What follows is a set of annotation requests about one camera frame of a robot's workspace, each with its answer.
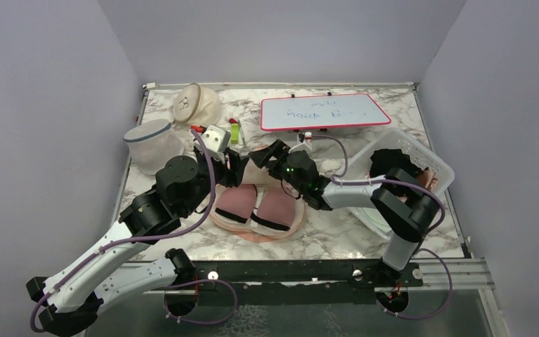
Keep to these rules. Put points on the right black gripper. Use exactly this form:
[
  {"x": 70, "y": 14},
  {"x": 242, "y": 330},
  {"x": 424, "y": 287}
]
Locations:
[{"x": 261, "y": 157}]

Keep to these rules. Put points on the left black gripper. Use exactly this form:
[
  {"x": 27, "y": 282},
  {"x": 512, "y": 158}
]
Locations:
[{"x": 231, "y": 168}]

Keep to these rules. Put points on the floral mesh laundry bag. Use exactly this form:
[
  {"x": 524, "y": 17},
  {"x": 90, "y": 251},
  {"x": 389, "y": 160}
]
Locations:
[{"x": 262, "y": 209}]

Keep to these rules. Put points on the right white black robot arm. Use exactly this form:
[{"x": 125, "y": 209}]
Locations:
[{"x": 410, "y": 210}]

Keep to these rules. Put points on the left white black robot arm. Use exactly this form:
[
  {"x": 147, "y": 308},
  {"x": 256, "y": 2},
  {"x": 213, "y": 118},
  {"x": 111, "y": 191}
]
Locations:
[{"x": 70, "y": 301}]

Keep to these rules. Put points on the white mesh laundry bag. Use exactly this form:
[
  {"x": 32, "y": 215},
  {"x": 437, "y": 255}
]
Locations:
[{"x": 152, "y": 144}]

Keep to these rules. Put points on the light green bra pads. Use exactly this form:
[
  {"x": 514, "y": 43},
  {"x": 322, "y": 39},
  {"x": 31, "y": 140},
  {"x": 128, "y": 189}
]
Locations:
[{"x": 375, "y": 222}]

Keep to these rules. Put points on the pink bra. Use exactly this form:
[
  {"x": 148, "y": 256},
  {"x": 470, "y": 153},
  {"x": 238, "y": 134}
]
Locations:
[{"x": 425, "y": 178}]

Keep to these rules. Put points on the green red marker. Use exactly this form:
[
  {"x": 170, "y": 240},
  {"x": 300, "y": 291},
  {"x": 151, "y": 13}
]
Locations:
[{"x": 237, "y": 132}]

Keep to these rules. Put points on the red framed whiteboard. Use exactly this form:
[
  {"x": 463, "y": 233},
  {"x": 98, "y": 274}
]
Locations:
[{"x": 321, "y": 112}]

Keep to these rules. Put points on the white plastic basket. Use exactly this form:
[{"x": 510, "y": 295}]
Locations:
[{"x": 421, "y": 156}]

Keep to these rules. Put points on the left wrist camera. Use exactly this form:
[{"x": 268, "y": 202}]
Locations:
[{"x": 216, "y": 140}]

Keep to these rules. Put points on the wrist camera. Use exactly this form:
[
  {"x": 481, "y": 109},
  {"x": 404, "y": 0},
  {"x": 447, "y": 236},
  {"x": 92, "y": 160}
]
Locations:
[
  {"x": 216, "y": 140},
  {"x": 304, "y": 143}
]

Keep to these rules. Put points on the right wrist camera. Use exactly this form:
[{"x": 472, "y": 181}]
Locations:
[{"x": 304, "y": 143}]

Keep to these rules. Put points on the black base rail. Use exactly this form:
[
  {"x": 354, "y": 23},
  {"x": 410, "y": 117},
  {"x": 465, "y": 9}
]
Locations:
[{"x": 290, "y": 282}]

